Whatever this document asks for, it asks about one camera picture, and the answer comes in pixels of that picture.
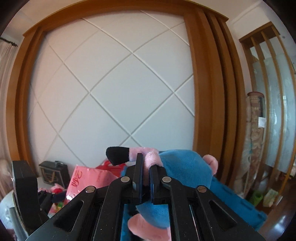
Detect large pink tissue pack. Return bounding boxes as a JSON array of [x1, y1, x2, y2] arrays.
[[64, 166, 118, 204]]

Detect blue shirt pig plush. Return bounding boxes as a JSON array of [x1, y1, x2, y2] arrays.
[[106, 147, 218, 240]]

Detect red dress pig plush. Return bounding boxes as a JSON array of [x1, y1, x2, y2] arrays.
[[38, 183, 66, 194]]

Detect dark gift bag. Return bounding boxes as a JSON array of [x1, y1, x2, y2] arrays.
[[39, 161, 70, 189]]

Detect red plastic suitcase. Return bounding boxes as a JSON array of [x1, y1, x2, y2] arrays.
[[96, 160, 127, 177]]

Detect blue plastic storage crate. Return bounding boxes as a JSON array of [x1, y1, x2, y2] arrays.
[[120, 177, 267, 240]]

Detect rolled carpet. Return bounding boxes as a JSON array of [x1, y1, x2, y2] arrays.
[[233, 91, 266, 198]]

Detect pink curtain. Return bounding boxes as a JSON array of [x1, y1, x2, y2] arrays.
[[1, 38, 18, 199]]

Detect wooden slat partition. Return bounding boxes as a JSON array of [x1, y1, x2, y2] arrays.
[[239, 22, 295, 197]]

